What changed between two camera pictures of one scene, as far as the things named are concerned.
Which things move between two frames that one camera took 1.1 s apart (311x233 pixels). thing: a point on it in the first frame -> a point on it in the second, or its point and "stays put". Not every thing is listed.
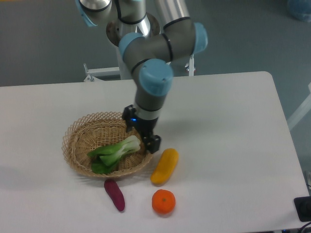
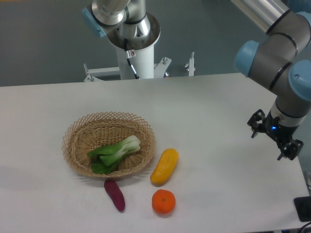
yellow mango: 165,166 stays put
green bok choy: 107,158 stays put
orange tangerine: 163,201 stays put
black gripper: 145,127 -> 282,133
